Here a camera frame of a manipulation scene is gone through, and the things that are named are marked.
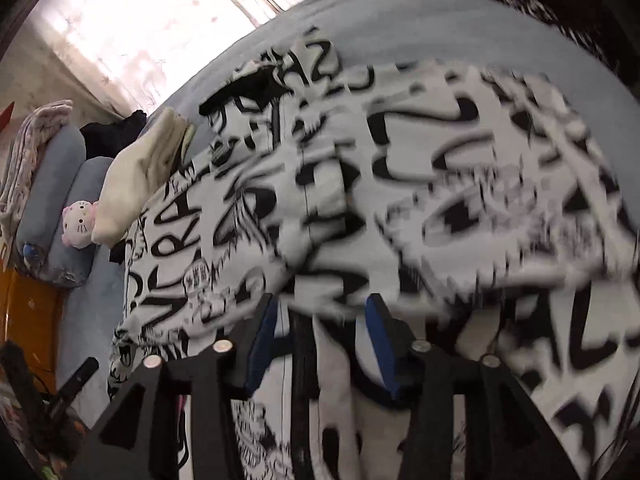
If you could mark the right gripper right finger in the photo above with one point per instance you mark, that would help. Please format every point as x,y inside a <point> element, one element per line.
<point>391,341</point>

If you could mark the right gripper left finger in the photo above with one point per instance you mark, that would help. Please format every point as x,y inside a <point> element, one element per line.
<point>253,339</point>

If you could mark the black white graffiti print garment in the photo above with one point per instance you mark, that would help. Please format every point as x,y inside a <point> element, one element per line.
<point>322,411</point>

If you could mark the black clothes pile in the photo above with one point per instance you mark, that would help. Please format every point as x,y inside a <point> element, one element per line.
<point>108,140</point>

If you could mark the black device on nightstand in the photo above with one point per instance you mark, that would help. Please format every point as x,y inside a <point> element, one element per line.
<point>45,417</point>

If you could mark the blue-grey pillow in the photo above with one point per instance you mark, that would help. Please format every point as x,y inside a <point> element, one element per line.
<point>69,259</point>
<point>62,157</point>

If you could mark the cream folded garment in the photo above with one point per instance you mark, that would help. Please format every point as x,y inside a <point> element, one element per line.
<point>135,174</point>

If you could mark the light green folded garment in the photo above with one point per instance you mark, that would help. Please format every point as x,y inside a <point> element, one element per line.
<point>186,140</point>

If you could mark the pink plush cat toy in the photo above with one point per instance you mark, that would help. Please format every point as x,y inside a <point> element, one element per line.
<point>78,221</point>

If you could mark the pink patterned folded blanket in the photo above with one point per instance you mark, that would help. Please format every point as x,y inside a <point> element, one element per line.
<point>38,128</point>

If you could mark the blue-grey bed sheet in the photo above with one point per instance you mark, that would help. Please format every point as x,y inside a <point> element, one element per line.
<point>450,30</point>

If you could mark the white floral curtain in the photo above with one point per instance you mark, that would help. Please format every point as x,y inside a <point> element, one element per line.
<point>133,54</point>

